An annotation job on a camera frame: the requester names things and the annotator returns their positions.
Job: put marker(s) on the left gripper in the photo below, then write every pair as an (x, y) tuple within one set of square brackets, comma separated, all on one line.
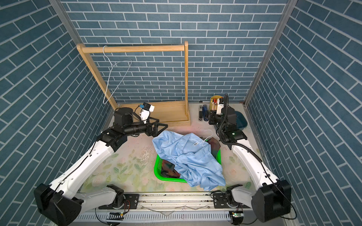
[(152, 133)]

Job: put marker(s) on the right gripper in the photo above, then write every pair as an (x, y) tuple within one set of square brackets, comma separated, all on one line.
[(213, 117)]

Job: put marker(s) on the white wire hanger blue shirt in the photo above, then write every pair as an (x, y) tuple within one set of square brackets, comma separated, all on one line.
[(205, 138)]

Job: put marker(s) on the plaid long-sleeve shirt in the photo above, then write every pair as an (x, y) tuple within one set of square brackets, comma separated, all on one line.
[(168, 171)]

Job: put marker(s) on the light blue long-sleeve shirt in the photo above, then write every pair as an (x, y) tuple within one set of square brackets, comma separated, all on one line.
[(192, 158)]

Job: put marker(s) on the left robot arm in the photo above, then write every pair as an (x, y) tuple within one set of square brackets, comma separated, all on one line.
[(60, 201)]

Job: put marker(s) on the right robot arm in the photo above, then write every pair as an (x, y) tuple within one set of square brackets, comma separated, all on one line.
[(272, 197)]

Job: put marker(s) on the blue black stapler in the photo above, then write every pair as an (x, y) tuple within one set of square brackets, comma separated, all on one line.
[(205, 113)]

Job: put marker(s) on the white black stapler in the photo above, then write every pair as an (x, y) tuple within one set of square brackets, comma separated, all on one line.
[(200, 113)]

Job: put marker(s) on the yellow metal bucket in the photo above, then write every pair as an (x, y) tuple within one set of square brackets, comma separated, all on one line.
[(216, 99)]

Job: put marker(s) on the wooden clothes rack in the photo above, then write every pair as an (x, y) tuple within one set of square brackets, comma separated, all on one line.
[(131, 75)]

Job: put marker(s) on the teal plastic tub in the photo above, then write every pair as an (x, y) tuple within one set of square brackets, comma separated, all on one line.
[(241, 121)]

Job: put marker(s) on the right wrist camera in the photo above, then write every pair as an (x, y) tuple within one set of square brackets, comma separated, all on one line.
[(219, 109)]

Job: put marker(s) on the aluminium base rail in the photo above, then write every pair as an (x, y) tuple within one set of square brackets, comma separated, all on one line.
[(171, 207)]

